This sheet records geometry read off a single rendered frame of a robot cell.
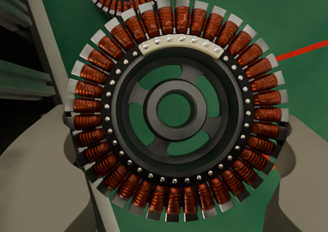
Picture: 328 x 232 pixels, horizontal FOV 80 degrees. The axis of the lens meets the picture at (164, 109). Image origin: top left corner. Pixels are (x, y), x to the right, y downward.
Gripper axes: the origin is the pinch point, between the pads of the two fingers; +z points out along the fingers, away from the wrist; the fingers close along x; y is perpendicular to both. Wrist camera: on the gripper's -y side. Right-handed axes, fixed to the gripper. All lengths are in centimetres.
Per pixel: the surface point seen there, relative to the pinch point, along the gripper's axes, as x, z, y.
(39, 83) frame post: -16.7, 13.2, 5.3
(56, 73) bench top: -16.6, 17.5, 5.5
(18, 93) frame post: -17.3, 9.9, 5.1
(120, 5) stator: -6.7, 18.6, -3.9
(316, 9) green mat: 21.9, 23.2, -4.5
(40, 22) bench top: -19.3, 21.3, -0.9
